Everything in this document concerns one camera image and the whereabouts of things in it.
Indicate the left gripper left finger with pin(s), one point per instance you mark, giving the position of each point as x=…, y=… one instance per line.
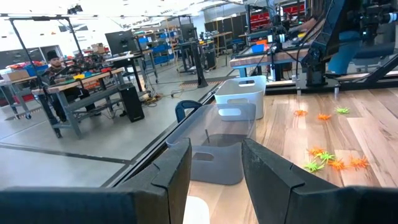
x=168, y=186

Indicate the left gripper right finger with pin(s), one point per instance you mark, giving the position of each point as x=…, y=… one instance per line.
x=267, y=186

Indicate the green plastic toy spider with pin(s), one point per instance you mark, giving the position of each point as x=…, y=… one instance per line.
x=313, y=167
x=342, y=110
x=325, y=156

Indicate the orange plastic toy spider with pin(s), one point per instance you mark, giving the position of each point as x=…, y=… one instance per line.
x=337, y=164
x=359, y=162
x=315, y=151
x=300, y=112
x=324, y=116

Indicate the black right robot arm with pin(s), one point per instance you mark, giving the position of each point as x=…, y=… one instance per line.
x=315, y=62

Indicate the smoky grey plastic bin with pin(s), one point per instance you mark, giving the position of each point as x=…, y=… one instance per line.
x=217, y=168

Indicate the dark table edge clamp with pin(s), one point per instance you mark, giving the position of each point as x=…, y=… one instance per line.
x=180, y=109

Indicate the black computer tower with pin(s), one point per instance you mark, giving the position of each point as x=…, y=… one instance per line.
x=132, y=102

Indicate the white plastic bin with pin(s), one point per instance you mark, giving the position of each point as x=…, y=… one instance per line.
x=239, y=96

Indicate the wooden workbench with blue legs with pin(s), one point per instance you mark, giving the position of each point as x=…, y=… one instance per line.
x=264, y=58

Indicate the blue storage bin shelf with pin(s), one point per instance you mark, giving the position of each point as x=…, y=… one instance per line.
x=161, y=49

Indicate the grey workbench with wooden top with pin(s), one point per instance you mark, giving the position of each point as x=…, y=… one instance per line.
x=77, y=83

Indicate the black monitor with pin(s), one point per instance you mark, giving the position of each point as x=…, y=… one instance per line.
x=121, y=42

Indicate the person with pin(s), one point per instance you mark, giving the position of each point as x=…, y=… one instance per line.
x=308, y=24
x=56, y=67

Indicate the red storage bin shelf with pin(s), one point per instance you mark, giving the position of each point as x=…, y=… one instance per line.
x=259, y=18

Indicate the cardboard box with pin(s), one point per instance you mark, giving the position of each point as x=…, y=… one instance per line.
x=15, y=75

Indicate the black background rig frame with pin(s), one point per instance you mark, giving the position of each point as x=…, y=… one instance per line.
x=57, y=130

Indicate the black pedestal stand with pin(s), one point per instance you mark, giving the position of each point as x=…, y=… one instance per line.
x=196, y=62

